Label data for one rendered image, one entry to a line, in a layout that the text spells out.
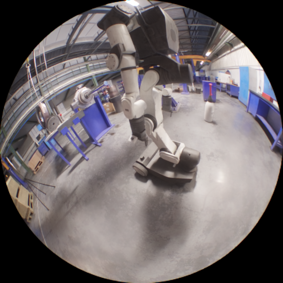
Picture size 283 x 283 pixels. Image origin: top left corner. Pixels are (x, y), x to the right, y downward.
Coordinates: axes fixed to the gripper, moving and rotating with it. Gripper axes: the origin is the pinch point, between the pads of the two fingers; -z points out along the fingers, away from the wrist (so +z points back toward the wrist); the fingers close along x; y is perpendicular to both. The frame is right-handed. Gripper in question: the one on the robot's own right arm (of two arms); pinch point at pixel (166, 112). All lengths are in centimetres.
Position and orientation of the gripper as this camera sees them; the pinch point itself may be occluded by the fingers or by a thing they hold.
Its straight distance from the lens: 89.4
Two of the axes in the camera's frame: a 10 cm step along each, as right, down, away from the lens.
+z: -1.0, -6.7, -7.4
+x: -8.0, -3.9, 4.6
